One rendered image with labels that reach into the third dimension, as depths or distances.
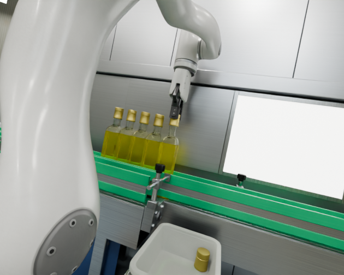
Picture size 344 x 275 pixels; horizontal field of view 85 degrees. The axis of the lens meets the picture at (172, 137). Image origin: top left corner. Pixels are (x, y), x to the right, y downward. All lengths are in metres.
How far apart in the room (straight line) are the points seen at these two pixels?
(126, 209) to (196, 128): 0.41
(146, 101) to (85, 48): 0.62
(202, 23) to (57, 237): 0.58
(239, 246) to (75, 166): 0.54
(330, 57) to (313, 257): 0.68
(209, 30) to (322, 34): 0.48
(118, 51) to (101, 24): 0.76
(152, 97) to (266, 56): 0.49
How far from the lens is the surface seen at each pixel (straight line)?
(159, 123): 0.68
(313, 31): 0.97
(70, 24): 0.27
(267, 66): 0.88
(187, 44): 0.71
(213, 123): 0.78
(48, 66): 0.25
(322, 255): 0.71
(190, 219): 0.65
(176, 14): 0.60
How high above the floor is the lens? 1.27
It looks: 1 degrees down
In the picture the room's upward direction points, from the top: 11 degrees clockwise
